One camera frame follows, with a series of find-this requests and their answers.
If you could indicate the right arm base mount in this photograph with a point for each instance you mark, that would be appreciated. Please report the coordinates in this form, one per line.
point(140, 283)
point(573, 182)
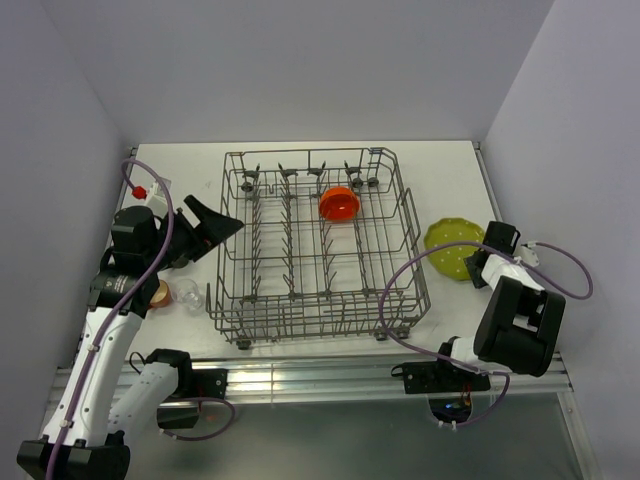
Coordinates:
point(438, 377)

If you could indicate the orange bowl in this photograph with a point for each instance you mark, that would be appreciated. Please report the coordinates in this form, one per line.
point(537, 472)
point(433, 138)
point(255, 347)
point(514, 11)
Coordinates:
point(339, 204)

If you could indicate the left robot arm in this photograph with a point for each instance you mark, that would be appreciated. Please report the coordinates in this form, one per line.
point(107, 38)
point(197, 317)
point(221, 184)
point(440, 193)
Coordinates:
point(90, 435)

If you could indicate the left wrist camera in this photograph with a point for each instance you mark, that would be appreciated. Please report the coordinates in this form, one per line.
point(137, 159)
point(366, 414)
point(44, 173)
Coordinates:
point(156, 199)

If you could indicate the grey wire dish rack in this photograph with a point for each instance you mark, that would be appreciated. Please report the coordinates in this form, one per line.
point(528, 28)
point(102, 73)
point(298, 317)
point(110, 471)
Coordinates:
point(289, 274)

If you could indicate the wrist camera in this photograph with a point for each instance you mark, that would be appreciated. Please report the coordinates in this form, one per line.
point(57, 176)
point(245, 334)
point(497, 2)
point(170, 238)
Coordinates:
point(528, 255)
point(156, 199)

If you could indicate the dark brown mug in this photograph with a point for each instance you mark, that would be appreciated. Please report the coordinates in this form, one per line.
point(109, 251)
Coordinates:
point(180, 262)

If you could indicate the aluminium mounting rail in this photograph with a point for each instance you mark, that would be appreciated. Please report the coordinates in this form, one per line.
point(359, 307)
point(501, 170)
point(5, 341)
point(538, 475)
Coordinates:
point(269, 375)

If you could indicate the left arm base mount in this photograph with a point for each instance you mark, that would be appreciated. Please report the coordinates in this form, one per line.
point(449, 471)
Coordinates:
point(182, 410)

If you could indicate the orange brown mug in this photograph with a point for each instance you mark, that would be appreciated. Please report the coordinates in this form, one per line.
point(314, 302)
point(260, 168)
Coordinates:
point(162, 297)

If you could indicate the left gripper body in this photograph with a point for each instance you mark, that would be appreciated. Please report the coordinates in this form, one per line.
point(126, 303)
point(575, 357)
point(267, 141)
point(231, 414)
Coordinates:
point(186, 239)

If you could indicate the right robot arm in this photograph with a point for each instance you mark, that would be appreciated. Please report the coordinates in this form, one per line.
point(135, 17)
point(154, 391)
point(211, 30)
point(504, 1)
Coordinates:
point(519, 328)

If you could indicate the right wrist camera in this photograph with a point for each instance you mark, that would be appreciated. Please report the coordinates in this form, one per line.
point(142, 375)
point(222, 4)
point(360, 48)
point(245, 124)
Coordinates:
point(528, 255)

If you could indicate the green dotted plate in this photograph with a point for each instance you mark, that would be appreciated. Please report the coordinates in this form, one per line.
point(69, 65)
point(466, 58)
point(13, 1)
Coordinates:
point(450, 261)

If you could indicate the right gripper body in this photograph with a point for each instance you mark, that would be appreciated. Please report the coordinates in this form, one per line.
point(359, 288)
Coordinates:
point(476, 281)

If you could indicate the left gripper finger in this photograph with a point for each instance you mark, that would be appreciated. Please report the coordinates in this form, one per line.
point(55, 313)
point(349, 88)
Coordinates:
point(199, 209)
point(216, 228)

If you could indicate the clear drinking glass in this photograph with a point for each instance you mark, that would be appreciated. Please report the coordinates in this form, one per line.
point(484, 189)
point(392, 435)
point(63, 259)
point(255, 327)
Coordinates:
point(186, 293)

